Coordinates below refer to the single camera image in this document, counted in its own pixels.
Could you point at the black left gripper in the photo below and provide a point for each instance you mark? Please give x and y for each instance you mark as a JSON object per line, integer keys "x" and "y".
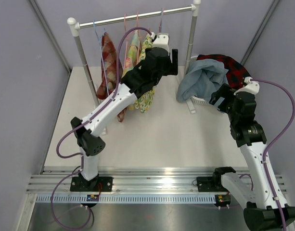
{"x": 173, "y": 70}

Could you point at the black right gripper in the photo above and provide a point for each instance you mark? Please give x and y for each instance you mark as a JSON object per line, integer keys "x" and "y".
{"x": 225, "y": 92}

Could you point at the red black plaid skirt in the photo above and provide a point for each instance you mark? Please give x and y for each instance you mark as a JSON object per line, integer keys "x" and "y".
{"x": 236, "y": 72}

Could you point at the light blue denim garment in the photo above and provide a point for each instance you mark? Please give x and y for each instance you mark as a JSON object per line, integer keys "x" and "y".
{"x": 204, "y": 77}

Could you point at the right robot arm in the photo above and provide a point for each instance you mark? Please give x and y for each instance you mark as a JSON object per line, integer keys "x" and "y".
{"x": 264, "y": 207}

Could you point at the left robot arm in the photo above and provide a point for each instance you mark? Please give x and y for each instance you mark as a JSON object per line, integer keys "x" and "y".
{"x": 90, "y": 147}

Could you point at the white plastic perforated basket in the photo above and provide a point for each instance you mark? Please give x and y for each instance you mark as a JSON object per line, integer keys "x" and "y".
{"x": 195, "y": 99}

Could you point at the pastel tie-dye garment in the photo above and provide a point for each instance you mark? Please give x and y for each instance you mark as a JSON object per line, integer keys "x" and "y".
{"x": 133, "y": 53}

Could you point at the yellow green floral garment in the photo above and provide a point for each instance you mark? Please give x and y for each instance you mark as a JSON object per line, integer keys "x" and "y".
{"x": 145, "y": 101}

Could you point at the red beige checked garment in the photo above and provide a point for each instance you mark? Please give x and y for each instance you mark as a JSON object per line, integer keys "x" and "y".
{"x": 108, "y": 67}

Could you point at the white metal clothes rack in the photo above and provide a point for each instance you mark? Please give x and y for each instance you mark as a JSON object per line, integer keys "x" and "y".
{"x": 190, "y": 48}

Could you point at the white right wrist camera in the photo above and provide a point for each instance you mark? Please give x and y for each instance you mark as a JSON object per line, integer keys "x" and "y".
{"x": 250, "y": 86}

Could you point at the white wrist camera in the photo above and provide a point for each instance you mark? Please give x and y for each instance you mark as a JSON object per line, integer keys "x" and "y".
{"x": 160, "y": 40}
{"x": 250, "y": 86}

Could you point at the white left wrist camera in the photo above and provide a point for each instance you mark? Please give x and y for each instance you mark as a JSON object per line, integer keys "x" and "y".
{"x": 160, "y": 40}

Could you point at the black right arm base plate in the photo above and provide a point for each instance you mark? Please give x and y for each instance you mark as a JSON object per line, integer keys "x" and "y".
{"x": 207, "y": 185}

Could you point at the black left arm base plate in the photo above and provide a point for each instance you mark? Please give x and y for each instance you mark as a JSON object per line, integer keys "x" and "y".
{"x": 102, "y": 184}

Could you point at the aluminium mounting rail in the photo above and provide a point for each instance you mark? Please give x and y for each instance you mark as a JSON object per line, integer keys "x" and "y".
{"x": 147, "y": 180}

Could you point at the white slotted cable duct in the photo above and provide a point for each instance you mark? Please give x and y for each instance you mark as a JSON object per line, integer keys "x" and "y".
{"x": 128, "y": 198}

